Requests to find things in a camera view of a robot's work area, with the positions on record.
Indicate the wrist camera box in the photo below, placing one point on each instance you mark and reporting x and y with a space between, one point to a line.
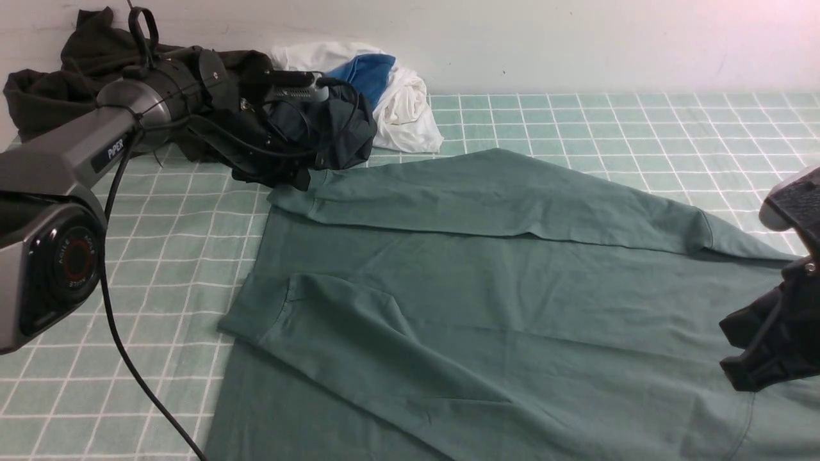
300 86
794 205

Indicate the white crumpled garment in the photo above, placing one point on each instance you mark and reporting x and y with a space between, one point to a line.
405 121

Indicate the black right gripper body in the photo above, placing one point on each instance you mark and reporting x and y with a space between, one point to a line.
777 333

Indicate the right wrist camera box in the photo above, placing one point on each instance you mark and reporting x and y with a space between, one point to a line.
794 205

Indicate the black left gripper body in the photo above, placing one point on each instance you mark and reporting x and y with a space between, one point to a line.
228 123

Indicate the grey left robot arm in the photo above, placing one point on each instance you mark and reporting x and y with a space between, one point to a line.
54 227

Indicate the dark olive crumpled garment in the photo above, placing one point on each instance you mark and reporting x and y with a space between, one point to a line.
93 56

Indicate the dark grey crumpled garment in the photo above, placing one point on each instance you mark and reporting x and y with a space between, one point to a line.
328 124

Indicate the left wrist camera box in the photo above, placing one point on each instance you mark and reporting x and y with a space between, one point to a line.
300 86

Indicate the green long sleeve shirt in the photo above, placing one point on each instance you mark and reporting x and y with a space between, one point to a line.
493 306

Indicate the blue crumpled garment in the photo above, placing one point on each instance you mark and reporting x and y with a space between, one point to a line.
367 73

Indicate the green checkered tablecloth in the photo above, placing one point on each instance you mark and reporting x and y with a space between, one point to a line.
183 236

